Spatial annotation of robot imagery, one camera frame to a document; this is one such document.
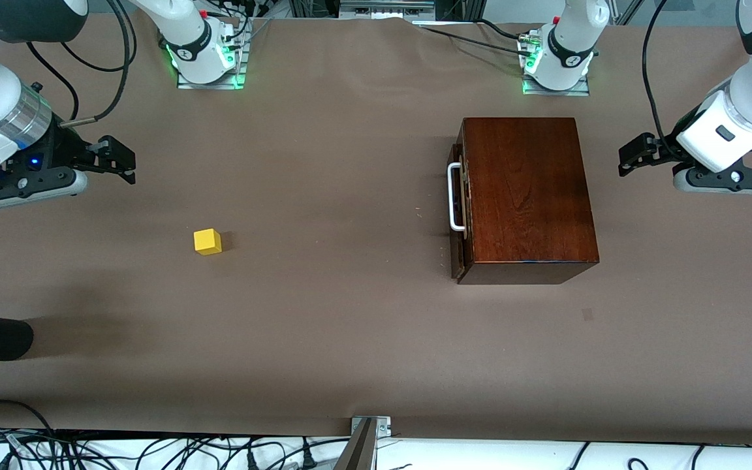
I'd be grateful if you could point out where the yellow cube block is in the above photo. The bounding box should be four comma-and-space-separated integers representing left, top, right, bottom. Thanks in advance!
194, 228, 223, 256

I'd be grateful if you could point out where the grey aluminium profile bar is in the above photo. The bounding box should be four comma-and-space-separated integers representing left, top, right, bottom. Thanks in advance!
334, 419, 377, 470

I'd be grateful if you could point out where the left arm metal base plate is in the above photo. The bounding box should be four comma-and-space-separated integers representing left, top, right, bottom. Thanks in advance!
523, 75, 591, 97

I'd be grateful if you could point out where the dark wooden cabinet box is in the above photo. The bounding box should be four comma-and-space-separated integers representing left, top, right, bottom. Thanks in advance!
458, 117, 600, 285

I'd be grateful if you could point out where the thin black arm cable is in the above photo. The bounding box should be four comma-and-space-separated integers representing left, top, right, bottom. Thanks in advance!
23, 40, 81, 121

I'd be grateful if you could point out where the grey metal frame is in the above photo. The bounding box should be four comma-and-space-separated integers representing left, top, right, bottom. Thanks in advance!
288, 0, 484, 25

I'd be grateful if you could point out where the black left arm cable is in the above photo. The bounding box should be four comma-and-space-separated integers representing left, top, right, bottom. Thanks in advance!
642, 0, 674, 148

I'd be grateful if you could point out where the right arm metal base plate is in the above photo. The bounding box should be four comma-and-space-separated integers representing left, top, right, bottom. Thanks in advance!
177, 65, 246, 90

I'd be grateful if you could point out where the small metal bracket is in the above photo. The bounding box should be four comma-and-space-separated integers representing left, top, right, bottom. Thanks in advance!
351, 416, 391, 437

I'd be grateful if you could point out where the wooden drawer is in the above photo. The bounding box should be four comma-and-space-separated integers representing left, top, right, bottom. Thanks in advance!
449, 124, 475, 281

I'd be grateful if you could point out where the white drawer handle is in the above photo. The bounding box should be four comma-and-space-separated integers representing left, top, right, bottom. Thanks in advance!
448, 162, 467, 232

